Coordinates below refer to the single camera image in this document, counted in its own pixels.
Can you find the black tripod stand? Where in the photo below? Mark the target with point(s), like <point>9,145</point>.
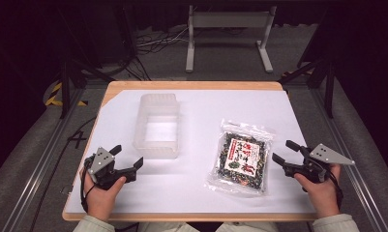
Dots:
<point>65,83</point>
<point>328,87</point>

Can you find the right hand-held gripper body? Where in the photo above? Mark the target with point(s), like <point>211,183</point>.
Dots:
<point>320,161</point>

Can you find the white table sheet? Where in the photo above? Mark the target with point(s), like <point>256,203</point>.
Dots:
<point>194,106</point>

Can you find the clear plastic container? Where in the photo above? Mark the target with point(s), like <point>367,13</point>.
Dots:
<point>156,129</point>

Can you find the person's lap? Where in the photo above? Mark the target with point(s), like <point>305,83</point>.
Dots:
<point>207,227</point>

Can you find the person's right hand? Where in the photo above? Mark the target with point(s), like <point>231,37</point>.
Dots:
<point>320,193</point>

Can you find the black tape floor mark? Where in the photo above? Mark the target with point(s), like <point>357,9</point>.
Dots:
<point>78,139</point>

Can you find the white metal stand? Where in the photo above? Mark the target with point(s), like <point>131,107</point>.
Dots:
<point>228,20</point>

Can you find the aluminium floor rail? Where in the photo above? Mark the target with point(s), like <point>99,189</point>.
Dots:
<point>352,180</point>
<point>40,167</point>

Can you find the clear packet of dried seaweed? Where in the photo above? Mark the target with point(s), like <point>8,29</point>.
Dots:
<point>241,158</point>

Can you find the person's left hand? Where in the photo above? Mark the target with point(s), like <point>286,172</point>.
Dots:
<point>102,199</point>

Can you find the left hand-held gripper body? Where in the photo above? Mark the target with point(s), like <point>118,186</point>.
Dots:
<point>102,164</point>

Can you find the yellow black hazard tape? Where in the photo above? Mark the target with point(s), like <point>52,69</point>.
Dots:
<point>54,95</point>

